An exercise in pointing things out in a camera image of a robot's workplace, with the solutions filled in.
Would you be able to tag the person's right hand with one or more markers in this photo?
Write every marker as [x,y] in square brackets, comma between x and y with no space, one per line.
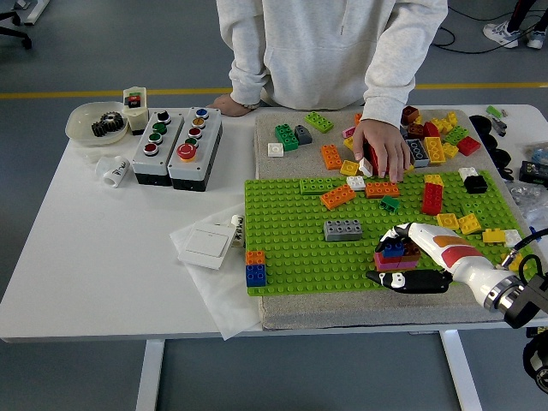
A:
[227,105]

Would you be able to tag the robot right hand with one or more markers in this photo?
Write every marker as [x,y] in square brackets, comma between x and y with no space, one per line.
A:
[458,257]

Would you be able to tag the blue square brick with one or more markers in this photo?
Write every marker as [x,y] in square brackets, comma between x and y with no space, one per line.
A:
[255,275]
[393,249]

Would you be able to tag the person's right forearm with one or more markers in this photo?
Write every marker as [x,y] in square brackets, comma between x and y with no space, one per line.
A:
[250,73]

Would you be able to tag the person's left forearm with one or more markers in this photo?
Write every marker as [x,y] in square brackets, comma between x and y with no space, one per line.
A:
[391,90]

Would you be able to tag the yellow flat square brick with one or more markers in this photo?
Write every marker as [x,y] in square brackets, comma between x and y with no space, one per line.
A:
[447,219]

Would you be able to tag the yellow notched brick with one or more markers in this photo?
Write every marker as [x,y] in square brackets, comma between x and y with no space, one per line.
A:
[493,235]

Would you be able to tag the brown square brick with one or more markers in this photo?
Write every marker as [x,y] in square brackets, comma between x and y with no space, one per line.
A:
[410,114]
[412,251]

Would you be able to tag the lime green brick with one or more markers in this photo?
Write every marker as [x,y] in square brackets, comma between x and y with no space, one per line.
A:
[473,208]

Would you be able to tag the white square brick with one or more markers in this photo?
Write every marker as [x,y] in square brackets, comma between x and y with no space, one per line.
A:
[356,182]
[275,149]
[466,172]
[513,237]

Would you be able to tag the pink long brick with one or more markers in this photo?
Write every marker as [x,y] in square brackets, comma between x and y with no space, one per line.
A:
[396,266]

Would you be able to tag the red eight-stud brick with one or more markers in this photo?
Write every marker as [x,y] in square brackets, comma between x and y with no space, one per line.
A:
[432,198]

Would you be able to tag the green eight-stud brick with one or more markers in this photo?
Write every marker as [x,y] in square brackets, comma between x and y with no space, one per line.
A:
[286,137]

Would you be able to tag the red square brick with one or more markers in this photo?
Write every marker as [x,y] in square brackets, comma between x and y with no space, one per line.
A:
[385,259]

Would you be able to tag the black square brick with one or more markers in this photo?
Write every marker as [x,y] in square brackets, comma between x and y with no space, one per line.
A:
[475,184]

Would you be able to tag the grey sloped brick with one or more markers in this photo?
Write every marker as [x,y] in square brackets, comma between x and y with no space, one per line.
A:
[302,134]

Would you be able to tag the small dark green brick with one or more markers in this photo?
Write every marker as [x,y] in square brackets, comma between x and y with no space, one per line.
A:
[389,204]

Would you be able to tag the lime eight-stud brick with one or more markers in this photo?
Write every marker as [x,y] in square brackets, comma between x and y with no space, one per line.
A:
[319,121]

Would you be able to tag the orange eight-stud brick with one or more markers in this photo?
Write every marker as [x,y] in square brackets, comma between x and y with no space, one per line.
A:
[338,197]
[331,156]
[382,189]

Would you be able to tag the yellow eight-stud brick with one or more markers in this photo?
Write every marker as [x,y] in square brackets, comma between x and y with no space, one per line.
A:
[435,150]

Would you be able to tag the grey eight-stud brick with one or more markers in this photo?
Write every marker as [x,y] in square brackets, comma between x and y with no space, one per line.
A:
[342,230]

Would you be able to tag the green long brick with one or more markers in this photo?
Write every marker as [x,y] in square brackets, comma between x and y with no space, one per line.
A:
[317,186]

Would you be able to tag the lime six-stud brick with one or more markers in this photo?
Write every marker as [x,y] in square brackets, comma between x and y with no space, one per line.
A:
[456,135]

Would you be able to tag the pink small brick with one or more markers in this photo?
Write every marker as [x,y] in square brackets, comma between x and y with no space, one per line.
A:
[349,132]

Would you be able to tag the white sloped brick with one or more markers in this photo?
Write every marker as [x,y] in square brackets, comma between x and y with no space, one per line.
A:
[365,166]

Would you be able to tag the red sloped brick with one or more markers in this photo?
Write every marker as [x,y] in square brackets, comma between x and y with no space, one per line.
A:
[431,129]

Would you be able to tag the orange six-stud brick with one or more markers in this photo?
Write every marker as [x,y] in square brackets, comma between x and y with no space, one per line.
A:
[358,118]

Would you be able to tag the dark brown brick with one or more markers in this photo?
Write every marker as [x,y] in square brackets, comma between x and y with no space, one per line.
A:
[416,130]

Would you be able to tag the small yellow brick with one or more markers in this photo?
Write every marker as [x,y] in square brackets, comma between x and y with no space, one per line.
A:
[452,117]

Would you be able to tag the orange square brick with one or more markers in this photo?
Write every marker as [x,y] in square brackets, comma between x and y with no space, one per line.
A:
[254,257]

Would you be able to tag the green studded baseplate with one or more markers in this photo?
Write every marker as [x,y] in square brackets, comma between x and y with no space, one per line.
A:
[299,265]

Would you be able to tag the grey emergency-stop control box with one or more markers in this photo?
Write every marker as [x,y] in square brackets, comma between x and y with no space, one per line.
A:
[194,158]

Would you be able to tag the grey four-button control box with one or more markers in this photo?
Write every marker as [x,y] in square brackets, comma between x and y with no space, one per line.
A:
[156,150]

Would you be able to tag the grey-brown mat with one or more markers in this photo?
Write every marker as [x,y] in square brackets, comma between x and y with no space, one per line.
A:
[385,308]

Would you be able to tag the clear plastic bag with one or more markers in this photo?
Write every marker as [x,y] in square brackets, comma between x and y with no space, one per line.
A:
[528,201]

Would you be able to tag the person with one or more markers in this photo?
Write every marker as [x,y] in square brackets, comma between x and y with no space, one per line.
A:
[501,33]
[312,51]

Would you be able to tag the black round disc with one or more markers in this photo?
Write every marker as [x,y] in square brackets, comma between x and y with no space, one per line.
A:
[480,123]
[490,141]
[502,157]

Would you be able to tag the black yellow label box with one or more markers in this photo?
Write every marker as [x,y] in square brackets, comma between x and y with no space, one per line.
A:
[543,331]

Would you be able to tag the black box green print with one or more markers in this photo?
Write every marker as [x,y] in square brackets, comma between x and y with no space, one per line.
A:
[533,170]

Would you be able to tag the white table leg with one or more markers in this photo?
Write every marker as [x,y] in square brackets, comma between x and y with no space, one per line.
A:
[150,377]
[460,372]

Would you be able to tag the black metal gear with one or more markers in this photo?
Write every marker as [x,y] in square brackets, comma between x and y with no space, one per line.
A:
[112,120]
[98,129]

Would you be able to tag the white tube with writing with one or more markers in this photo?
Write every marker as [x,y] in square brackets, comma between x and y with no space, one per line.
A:
[238,229]

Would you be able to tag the white pipe tee fitting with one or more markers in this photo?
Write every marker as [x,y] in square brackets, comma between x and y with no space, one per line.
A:
[113,170]

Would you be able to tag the blue item in bag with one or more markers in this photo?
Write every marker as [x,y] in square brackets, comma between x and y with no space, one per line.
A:
[540,152]

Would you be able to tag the small metal tool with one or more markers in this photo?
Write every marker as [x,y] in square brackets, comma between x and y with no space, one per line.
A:
[498,125]

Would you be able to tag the white plastic bowl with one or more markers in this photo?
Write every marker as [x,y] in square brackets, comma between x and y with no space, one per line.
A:
[81,124]

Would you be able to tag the green lighter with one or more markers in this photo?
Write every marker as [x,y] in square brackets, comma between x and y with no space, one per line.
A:
[493,110]

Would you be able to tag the white paper sheet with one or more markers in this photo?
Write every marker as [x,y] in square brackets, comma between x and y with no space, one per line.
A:
[231,299]

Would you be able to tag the black office chair base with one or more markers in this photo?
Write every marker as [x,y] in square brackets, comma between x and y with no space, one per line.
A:
[25,42]

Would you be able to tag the white furniture foot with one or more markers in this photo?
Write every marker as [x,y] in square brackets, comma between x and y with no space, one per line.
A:
[36,8]

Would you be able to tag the cream red-green switch box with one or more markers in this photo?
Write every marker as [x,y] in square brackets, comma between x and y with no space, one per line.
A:
[135,112]

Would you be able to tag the white wall switch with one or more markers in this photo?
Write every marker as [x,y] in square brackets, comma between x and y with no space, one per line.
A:
[205,246]

